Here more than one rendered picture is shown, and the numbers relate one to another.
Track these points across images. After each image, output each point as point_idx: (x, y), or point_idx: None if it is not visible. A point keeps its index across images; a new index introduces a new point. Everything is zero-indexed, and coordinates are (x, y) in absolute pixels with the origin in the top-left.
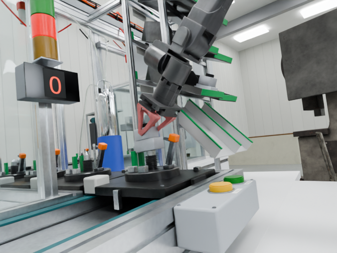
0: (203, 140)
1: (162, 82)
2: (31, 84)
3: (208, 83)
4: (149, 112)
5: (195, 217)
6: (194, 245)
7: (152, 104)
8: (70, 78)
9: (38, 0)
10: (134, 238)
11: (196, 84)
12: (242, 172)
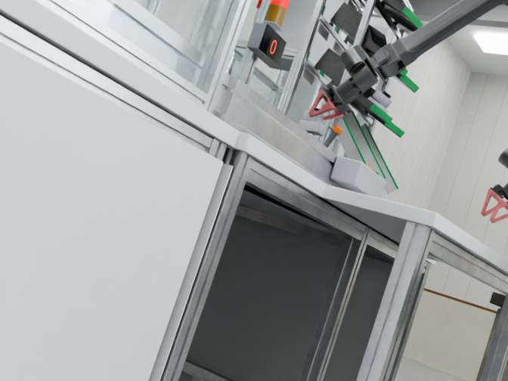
0: (352, 153)
1: (349, 82)
2: (264, 41)
3: (382, 102)
4: (329, 100)
5: (348, 163)
6: (341, 178)
7: (331, 95)
8: (281, 45)
9: None
10: (323, 150)
11: (370, 97)
12: None
